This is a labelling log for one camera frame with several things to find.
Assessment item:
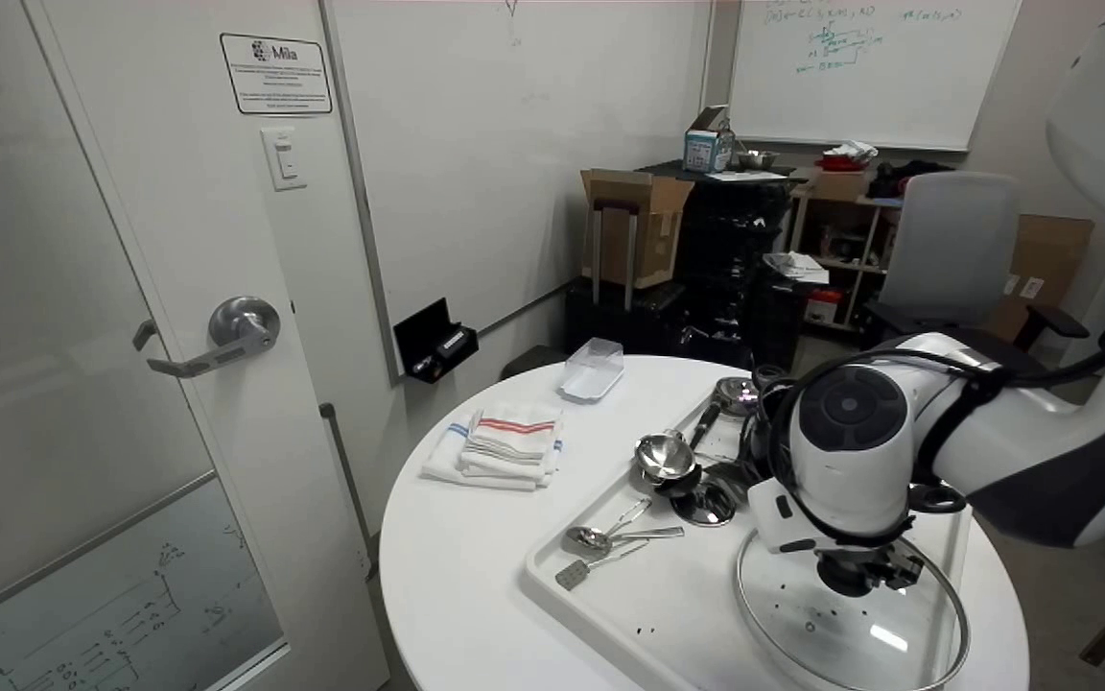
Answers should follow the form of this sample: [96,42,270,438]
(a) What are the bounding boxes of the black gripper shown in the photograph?
[814,532,933,600]

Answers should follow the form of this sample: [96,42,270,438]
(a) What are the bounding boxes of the black cooking pot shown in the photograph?
[740,380,969,522]
[729,522,969,691]

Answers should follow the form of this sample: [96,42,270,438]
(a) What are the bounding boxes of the small steel ladle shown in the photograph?
[673,460,751,529]

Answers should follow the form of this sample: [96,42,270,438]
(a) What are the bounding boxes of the white plastic tray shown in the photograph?
[514,380,981,691]

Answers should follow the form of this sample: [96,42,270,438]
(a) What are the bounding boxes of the large steel ladle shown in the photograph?
[628,371,762,492]

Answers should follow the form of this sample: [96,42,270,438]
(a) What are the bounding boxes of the steel measuring spoons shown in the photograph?
[561,510,688,564]

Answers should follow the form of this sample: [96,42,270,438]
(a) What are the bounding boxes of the small grey square tag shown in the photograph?
[552,555,595,596]

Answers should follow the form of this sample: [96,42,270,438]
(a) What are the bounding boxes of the white paper stack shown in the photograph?
[759,248,834,289]

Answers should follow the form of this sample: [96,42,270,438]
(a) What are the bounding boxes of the grey office chair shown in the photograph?
[863,167,1095,355]

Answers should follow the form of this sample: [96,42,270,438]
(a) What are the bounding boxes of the clear plastic container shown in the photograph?
[552,334,628,405]

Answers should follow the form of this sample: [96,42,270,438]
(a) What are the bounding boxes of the black cabinet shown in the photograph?
[673,166,798,375]

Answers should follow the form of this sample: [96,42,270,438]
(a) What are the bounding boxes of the wooden shelf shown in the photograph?
[785,166,913,339]

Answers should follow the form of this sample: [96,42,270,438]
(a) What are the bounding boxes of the flat cardboard box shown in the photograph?
[1006,212,1096,345]

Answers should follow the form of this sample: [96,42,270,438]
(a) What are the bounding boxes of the folded white cloth red stripe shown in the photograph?
[417,404,566,495]

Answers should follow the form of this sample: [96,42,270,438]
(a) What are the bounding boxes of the open cardboard box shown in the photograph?
[580,166,697,294]

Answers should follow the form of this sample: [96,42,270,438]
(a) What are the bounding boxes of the red white packet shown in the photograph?
[817,139,884,177]

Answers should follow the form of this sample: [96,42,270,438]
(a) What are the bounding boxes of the teal tissue box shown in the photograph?
[680,102,738,177]

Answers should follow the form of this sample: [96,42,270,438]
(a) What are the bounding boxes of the black marker holder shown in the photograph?
[391,294,483,389]

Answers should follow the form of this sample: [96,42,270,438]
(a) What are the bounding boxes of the white door sign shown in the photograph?
[215,30,339,119]

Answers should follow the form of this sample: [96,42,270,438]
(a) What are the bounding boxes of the white door glass panel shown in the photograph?
[0,0,391,691]

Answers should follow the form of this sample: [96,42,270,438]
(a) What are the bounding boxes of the wall whiteboard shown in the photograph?
[724,0,1029,152]

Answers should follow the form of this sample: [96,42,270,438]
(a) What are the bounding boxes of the silver door handle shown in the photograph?
[126,290,284,385]

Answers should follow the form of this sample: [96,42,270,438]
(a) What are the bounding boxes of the white light switch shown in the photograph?
[258,125,312,197]

